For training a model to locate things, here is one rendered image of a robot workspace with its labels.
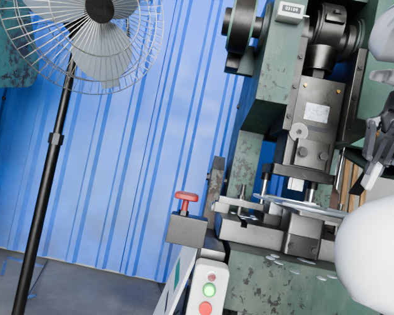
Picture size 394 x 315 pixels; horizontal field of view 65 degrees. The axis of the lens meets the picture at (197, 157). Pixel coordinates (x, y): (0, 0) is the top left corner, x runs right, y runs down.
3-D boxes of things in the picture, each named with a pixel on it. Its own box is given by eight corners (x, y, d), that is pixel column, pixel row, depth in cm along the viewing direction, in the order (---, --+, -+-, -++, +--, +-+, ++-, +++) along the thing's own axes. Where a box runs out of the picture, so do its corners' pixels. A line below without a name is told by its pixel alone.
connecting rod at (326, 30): (341, 104, 92) (363, -7, 93) (300, 96, 92) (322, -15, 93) (316, 115, 113) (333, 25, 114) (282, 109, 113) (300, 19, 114)
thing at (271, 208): (316, 222, 96) (319, 208, 96) (268, 213, 96) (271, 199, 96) (306, 218, 105) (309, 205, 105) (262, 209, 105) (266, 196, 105)
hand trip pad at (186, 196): (192, 227, 75) (199, 196, 75) (168, 222, 75) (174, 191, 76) (193, 222, 82) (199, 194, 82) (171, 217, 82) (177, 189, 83)
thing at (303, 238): (348, 278, 71) (358, 220, 71) (287, 265, 71) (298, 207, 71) (309, 249, 96) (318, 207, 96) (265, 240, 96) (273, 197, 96)
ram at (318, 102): (336, 174, 89) (355, 74, 90) (284, 164, 89) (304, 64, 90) (314, 173, 106) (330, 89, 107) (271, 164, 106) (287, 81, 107)
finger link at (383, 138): (400, 121, 68) (394, 120, 68) (378, 165, 73) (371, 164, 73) (391, 116, 72) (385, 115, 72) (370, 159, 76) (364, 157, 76)
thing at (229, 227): (377, 272, 85) (381, 250, 85) (217, 239, 86) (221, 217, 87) (331, 245, 115) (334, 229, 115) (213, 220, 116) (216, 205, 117)
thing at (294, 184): (303, 191, 99) (305, 180, 99) (287, 188, 99) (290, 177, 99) (299, 190, 102) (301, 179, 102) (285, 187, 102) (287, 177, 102)
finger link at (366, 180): (379, 165, 73) (376, 164, 73) (368, 190, 76) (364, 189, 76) (374, 159, 76) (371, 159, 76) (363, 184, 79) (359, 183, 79)
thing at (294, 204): (335, 218, 68) (336, 214, 68) (233, 192, 89) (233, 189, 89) (373, 220, 89) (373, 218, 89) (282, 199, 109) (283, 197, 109)
